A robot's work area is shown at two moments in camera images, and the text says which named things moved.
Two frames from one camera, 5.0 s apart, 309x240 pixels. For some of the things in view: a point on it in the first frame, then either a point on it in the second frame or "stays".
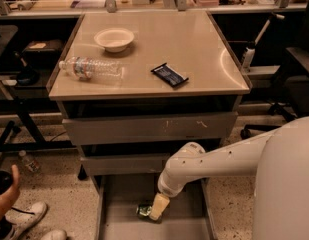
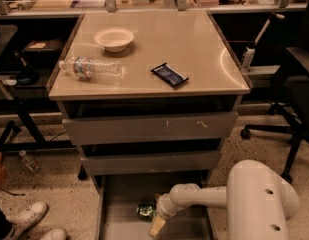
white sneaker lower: x=55 y=234 stays
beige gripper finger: x=160 y=203 → x=156 y=227
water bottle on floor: x=30 y=165 stays
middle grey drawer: x=125 y=164 stays
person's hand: x=5 y=199 → x=0 y=172
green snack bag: x=144 y=210 stays
